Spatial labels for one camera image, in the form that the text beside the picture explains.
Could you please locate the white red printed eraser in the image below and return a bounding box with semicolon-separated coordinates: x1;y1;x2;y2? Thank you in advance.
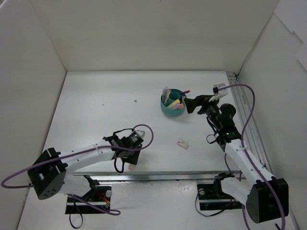
177;139;189;150

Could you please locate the yellow highlighter block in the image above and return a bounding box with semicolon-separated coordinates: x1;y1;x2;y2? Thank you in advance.
167;100;180;109

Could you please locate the pink eraser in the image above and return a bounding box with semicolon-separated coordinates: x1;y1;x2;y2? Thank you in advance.
129;164;136;171

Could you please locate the pink highlighter block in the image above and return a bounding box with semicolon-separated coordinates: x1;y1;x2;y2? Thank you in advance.
172;103;184;110

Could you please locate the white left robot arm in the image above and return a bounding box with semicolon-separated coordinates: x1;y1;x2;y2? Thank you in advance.
27;130;145;201

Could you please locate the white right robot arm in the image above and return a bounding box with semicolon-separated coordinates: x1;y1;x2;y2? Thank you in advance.
184;95;289;223

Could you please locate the teal round desk organizer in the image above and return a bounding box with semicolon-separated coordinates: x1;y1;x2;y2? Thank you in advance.
160;89;186;117

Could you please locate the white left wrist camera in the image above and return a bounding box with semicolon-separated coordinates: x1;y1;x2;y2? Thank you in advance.
136;130;145;140

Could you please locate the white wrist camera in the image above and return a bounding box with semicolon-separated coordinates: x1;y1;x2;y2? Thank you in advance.
136;130;145;140
209;83;228;102

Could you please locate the aluminium rail frame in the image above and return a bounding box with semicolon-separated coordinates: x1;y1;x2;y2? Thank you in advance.
35;70;274;185

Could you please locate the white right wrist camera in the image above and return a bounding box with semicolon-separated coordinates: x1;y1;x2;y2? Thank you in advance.
209;83;228;102

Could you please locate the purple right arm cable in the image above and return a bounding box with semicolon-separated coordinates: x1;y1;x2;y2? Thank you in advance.
215;83;286;230

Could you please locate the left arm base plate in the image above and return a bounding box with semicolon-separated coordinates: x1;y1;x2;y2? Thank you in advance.
65;185;112;215

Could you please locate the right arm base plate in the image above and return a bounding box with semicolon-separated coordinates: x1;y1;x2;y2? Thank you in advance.
196;184;242;212

